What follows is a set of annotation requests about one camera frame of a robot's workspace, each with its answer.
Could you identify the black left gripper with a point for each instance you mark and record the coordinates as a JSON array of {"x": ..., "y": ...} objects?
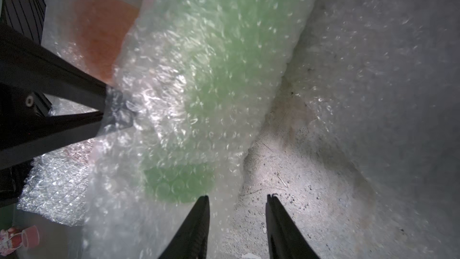
[{"x": 26, "y": 65}]

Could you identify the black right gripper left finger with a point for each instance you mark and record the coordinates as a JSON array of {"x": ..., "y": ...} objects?
[{"x": 190, "y": 241}]

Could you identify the bubble green glass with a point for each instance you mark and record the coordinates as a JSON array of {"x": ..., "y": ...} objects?
[{"x": 200, "y": 75}]

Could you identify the bubble wrapped orange glass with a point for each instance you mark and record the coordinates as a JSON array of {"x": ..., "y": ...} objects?
[{"x": 89, "y": 35}]

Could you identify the white bunny phone stand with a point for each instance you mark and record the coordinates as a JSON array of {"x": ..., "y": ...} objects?
[{"x": 13, "y": 239}]

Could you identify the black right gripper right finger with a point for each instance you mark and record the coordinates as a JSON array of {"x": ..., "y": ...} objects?
[{"x": 285, "y": 241}]

